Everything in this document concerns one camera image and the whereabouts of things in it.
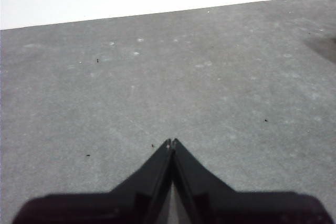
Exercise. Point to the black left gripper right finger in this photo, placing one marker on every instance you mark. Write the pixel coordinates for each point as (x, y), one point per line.
(223, 205)

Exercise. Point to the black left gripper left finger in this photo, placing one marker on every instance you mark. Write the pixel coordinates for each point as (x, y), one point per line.
(126, 203)

